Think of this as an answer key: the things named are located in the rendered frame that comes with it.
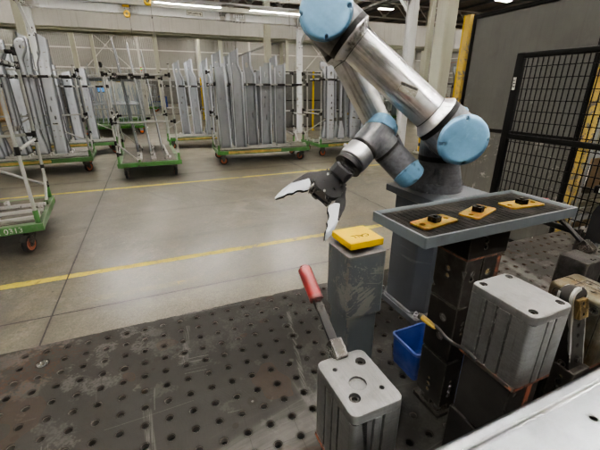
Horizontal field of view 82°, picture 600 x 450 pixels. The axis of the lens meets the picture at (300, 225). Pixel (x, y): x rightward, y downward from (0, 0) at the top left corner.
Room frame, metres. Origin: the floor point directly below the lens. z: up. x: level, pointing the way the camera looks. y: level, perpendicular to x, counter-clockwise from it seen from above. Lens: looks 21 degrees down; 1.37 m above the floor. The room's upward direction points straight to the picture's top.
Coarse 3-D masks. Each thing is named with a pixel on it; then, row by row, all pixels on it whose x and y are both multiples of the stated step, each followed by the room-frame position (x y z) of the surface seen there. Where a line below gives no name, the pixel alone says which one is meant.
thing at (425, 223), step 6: (432, 216) 0.55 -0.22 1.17; (438, 216) 0.55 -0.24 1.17; (444, 216) 0.58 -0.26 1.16; (414, 222) 0.55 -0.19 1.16; (420, 222) 0.55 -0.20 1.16; (426, 222) 0.55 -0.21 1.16; (432, 222) 0.55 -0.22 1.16; (438, 222) 0.55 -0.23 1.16; (444, 222) 0.55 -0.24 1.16; (450, 222) 0.55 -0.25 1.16; (420, 228) 0.53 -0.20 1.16; (426, 228) 0.52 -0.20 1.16; (432, 228) 0.52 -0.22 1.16
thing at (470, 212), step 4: (476, 204) 0.62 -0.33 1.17; (480, 204) 0.64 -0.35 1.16; (468, 208) 0.62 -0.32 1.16; (472, 208) 0.61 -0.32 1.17; (476, 208) 0.60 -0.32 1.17; (480, 208) 0.60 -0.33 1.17; (484, 208) 0.61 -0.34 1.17; (488, 208) 0.62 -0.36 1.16; (492, 208) 0.62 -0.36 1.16; (460, 212) 0.60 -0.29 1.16; (464, 212) 0.60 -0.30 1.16; (468, 212) 0.60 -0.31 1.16; (472, 212) 0.60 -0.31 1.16; (476, 212) 0.60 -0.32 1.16; (480, 212) 0.60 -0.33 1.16; (484, 212) 0.60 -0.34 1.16; (488, 212) 0.60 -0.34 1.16; (464, 216) 0.58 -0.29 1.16; (468, 216) 0.58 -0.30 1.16; (472, 216) 0.58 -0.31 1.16; (476, 216) 0.58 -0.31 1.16; (480, 216) 0.58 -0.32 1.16; (484, 216) 0.58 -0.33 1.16
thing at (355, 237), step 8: (336, 232) 0.51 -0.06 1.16; (344, 232) 0.51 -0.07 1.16; (352, 232) 0.51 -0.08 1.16; (360, 232) 0.51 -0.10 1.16; (368, 232) 0.51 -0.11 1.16; (344, 240) 0.48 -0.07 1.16; (352, 240) 0.48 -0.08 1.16; (360, 240) 0.48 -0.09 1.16; (368, 240) 0.48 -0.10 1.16; (376, 240) 0.49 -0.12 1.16; (352, 248) 0.47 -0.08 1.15; (360, 248) 0.47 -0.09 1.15
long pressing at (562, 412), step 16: (576, 384) 0.36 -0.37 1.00; (592, 384) 0.36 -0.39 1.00; (544, 400) 0.33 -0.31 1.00; (560, 400) 0.33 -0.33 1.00; (576, 400) 0.33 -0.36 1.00; (592, 400) 0.33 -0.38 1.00; (512, 416) 0.31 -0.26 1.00; (528, 416) 0.31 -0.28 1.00; (544, 416) 0.31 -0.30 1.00; (560, 416) 0.31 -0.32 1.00; (576, 416) 0.31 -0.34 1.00; (480, 432) 0.29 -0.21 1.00; (496, 432) 0.29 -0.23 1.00; (512, 432) 0.29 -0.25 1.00; (528, 432) 0.29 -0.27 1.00; (544, 432) 0.29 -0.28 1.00; (560, 432) 0.29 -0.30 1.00; (576, 432) 0.29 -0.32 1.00; (592, 432) 0.29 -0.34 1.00; (448, 448) 0.27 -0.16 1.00; (464, 448) 0.27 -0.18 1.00; (480, 448) 0.27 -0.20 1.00; (496, 448) 0.27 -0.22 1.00; (512, 448) 0.27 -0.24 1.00; (528, 448) 0.27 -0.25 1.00; (544, 448) 0.27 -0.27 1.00; (560, 448) 0.27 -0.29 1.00; (576, 448) 0.27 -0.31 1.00; (592, 448) 0.27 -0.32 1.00
